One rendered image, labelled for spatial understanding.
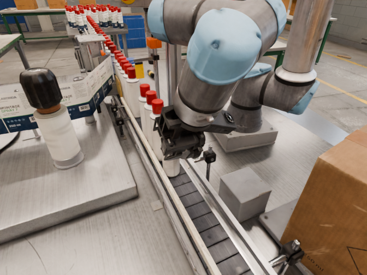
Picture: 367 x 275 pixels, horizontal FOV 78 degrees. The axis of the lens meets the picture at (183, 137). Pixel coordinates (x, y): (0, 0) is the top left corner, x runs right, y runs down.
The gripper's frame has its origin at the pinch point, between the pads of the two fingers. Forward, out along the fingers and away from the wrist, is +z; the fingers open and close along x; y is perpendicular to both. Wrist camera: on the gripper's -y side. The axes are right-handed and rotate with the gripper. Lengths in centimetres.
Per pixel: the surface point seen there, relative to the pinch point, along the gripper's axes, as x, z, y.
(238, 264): 27.0, 0.5, -2.4
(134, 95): -36.0, 24.8, 1.0
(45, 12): -484, 312, 55
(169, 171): 0.4, 12.6, 1.4
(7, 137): -36, 35, 48
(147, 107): -19.6, 8.5, 2.0
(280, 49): -105, 91, -172
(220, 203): 14.5, -1.8, -3.0
